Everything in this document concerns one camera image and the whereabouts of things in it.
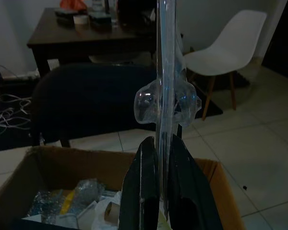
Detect clear plastic blister pack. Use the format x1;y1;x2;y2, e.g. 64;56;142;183
132;0;203;216

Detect clear bubble wrap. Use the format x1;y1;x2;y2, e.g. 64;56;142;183
75;178;104;205

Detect dark wooden table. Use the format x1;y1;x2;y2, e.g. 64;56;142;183
26;7;159;78

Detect dark upholstered chair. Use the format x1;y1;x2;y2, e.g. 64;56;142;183
29;63;183;148

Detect beige tape roll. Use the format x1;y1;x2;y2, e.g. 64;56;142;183
72;14;88;25

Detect yellow wrapper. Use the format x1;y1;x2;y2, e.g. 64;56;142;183
59;190;76;215

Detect brown cardboard box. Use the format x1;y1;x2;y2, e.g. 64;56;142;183
0;145;246;230

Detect orange bag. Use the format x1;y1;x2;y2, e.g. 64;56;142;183
59;0;86;9

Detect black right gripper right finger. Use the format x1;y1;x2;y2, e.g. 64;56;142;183
167;133;223;230

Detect white floor cables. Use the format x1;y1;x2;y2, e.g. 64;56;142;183
0;92;33;138

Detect white shell chair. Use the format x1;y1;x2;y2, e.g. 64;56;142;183
181;9;268;121

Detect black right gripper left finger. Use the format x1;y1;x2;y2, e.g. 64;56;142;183
119;136;160;230

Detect black flat object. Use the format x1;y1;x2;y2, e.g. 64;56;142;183
13;218;56;230

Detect brown cardboard tube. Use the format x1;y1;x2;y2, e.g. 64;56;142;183
104;201;122;222

